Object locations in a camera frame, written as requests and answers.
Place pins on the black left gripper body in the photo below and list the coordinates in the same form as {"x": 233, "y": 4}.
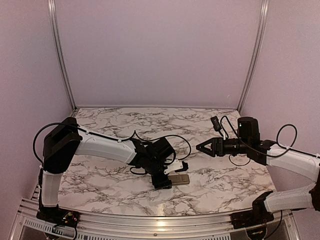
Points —
{"x": 159, "y": 183}

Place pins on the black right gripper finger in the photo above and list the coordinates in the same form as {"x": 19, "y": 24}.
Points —
{"x": 208, "y": 151}
{"x": 206, "y": 145}

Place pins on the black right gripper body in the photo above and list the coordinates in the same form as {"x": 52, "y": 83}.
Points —
{"x": 220, "y": 152}

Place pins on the grey white remote control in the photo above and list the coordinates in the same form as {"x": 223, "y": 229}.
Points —
{"x": 179, "y": 179}

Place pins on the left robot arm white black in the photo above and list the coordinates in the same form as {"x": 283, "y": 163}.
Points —
{"x": 67, "y": 139}

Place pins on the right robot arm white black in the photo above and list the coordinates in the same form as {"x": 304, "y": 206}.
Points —
{"x": 270, "y": 153}

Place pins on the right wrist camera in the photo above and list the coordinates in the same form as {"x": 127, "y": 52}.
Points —
{"x": 216, "y": 124}

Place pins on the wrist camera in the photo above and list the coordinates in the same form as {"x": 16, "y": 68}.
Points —
{"x": 177, "y": 166}
{"x": 216, "y": 124}

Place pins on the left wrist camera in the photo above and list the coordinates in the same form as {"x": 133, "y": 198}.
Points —
{"x": 177, "y": 166}

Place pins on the right aluminium frame post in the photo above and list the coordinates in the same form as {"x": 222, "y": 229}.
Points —
{"x": 262, "y": 21}

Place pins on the aluminium frame post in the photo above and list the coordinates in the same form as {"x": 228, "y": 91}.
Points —
{"x": 262, "y": 21}
{"x": 59, "y": 52}

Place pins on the front aluminium rail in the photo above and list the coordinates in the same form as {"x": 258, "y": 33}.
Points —
{"x": 102, "y": 226}

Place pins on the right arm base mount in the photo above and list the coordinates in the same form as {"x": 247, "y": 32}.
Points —
{"x": 256, "y": 216}

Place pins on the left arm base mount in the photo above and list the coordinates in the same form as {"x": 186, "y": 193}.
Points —
{"x": 58, "y": 216}

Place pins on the left aluminium frame post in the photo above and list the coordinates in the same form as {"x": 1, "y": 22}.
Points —
{"x": 59, "y": 52}

